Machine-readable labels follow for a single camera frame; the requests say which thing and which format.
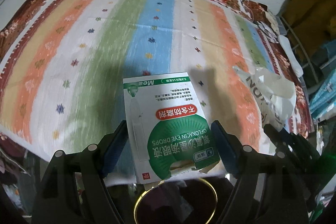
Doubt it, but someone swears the striped colourful bed cloth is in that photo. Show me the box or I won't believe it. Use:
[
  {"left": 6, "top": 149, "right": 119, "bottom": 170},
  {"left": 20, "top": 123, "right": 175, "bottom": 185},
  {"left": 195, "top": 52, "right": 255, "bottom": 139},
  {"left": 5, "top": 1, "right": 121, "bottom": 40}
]
[{"left": 0, "top": 0, "right": 289, "bottom": 187}]

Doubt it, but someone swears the green white eye-drops box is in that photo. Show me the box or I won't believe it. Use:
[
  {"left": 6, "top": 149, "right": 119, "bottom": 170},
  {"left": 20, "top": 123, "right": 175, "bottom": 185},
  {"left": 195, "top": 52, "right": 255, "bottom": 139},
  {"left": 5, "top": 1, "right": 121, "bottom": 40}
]
[{"left": 123, "top": 72, "right": 220, "bottom": 184}]

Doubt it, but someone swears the white plastic wrapper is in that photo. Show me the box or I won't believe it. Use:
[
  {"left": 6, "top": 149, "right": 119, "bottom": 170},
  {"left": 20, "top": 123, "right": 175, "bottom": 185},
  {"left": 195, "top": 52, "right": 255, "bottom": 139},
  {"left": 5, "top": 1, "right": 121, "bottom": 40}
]
[{"left": 233, "top": 66, "right": 296, "bottom": 131}]

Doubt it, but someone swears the yellow hanging garment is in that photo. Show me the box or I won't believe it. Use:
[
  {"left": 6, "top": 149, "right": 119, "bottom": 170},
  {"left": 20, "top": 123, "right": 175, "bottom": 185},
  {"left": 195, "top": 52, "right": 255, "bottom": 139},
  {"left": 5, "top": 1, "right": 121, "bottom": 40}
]
[{"left": 282, "top": 0, "right": 335, "bottom": 57}]

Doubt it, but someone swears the blue patterned fabric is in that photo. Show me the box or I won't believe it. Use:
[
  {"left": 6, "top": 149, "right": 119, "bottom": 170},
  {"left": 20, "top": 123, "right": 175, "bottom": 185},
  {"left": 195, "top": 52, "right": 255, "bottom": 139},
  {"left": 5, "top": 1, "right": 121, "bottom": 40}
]
[{"left": 309, "top": 39, "right": 335, "bottom": 119}]

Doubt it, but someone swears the black gold-rimmed trash bin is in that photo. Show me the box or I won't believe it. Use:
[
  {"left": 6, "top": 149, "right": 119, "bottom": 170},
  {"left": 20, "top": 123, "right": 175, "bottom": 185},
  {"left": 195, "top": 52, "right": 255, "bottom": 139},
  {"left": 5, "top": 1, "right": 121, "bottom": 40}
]
[{"left": 133, "top": 178, "right": 218, "bottom": 223}]

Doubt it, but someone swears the white metal rack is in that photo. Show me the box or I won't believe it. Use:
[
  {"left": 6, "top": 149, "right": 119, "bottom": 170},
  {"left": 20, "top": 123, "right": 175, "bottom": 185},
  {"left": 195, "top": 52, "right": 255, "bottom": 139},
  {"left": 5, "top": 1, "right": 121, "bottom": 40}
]
[{"left": 278, "top": 16, "right": 324, "bottom": 88}]

